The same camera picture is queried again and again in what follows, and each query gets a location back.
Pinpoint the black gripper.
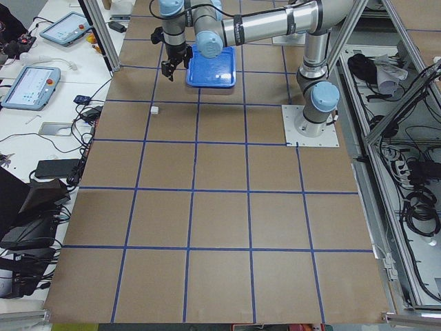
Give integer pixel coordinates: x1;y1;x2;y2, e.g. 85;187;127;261
161;36;193;81

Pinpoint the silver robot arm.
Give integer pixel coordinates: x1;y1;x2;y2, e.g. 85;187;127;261
151;1;353;138

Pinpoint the blue plastic tray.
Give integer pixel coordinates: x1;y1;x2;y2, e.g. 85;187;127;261
186;45;236;88

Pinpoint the far teach pendant tablet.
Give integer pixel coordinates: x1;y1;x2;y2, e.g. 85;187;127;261
39;12;91;46

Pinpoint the teach pendant tablet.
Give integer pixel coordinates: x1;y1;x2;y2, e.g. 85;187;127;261
39;12;91;46
1;66;61;111

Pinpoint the near teach pendant tablet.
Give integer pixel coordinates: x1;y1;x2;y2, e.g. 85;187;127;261
1;66;61;111

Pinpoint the black power adapter brick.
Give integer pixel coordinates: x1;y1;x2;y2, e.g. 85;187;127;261
34;159;80;179

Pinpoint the aluminium frame post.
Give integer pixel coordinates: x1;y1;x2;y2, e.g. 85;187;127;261
78;0;121;73

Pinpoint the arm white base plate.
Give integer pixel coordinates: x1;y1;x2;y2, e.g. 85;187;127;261
281;105;340;148

